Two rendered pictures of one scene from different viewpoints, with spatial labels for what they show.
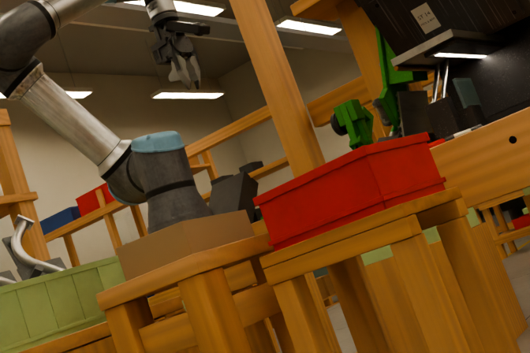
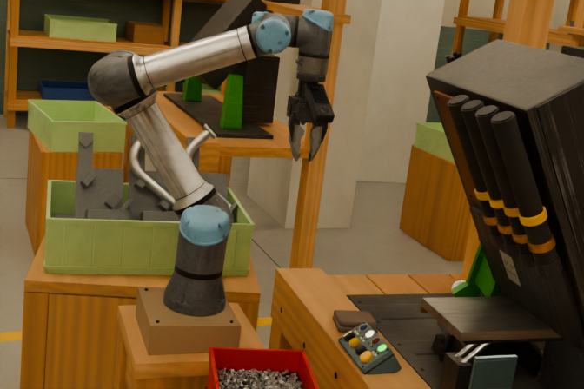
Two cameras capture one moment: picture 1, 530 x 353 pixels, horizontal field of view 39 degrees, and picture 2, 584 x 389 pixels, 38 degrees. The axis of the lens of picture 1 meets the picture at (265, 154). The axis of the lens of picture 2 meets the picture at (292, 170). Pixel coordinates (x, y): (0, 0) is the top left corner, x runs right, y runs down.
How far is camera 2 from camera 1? 1.43 m
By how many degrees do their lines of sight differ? 41
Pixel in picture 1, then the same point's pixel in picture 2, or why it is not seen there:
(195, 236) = (161, 340)
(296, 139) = not seen: hidden behind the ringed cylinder
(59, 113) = (148, 148)
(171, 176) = (189, 267)
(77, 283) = not seen: hidden behind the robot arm
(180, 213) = (183, 299)
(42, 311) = (141, 250)
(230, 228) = (209, 339)
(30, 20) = (117, 84)
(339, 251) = not seen: outside the picture
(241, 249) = (197, 368)
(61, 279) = (169, 229)
